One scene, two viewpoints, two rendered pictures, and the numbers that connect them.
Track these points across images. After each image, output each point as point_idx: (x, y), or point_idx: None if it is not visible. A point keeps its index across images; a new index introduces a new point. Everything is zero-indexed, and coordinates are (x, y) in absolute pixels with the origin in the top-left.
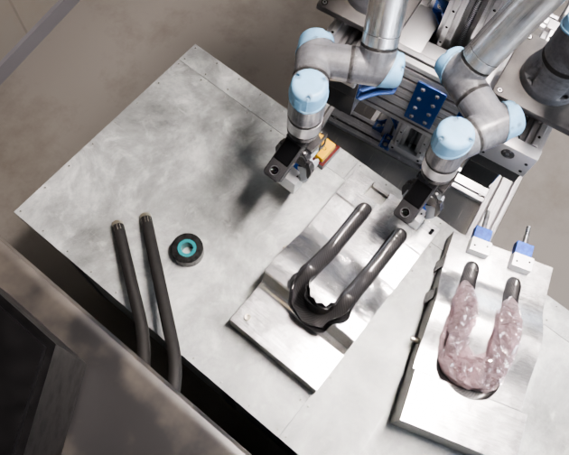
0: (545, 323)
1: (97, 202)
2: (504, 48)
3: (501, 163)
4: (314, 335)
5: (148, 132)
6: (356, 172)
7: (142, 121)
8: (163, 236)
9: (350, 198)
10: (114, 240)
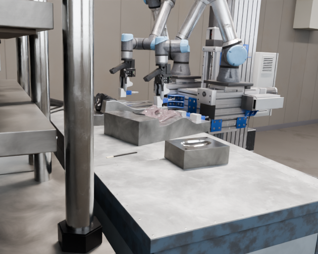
0: (199, 135)
1: None
2: (184, 26)
3: (204, 102)
4: (96, 112)
5: None
6: (148, 100)
7: None
8: None
9: (140, 101)
10: (56, 107)
